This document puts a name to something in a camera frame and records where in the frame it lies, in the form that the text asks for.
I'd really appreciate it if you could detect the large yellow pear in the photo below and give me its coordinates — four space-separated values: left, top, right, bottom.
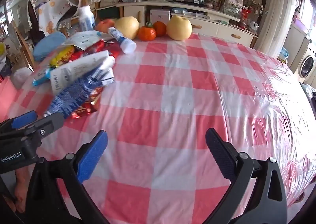
166 15 192 41

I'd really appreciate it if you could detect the white blue drink bottle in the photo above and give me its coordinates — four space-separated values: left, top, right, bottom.
78 5 95 31

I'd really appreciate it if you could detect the white curtain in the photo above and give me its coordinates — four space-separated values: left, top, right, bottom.
254 0 298 59

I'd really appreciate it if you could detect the white washing machine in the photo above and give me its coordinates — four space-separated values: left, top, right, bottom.
297 46 315 83

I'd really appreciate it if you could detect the blue snack wrapper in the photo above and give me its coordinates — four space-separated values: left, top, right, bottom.
43 68 107 119

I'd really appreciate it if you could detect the white cushioned stool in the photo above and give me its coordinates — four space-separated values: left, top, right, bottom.
11 67 33 89

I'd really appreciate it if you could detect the red snack wrapper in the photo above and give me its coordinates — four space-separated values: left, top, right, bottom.
69 39 121 62

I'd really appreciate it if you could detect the pink storage box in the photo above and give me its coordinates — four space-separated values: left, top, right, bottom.
150 9 170 24

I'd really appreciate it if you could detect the white paper wrapper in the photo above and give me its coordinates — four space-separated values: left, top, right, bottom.
50 50 115 96

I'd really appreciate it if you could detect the yellow snack wrapper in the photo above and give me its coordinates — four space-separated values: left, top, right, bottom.
49 45 75 68

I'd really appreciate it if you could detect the orange tangerine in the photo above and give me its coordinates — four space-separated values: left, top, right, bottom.
138 26 156 41
153 21 166 37

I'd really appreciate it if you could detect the small white yogurt bottle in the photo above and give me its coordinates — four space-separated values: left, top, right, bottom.
108 27 137 54

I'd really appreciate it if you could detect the blue cushioned stool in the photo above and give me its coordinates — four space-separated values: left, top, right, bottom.
33 31 66 62

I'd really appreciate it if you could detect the white orange patterned cloth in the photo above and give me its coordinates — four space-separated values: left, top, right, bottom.
38 0 70 36

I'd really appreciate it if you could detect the red white checkered tablecloth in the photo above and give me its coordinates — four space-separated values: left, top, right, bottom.
0 31 316 224

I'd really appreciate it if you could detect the silver foil bag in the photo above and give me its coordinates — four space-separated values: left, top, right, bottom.
61 30 113 50

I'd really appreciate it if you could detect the cream tv cabinet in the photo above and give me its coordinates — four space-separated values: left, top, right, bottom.
116 0 258 47

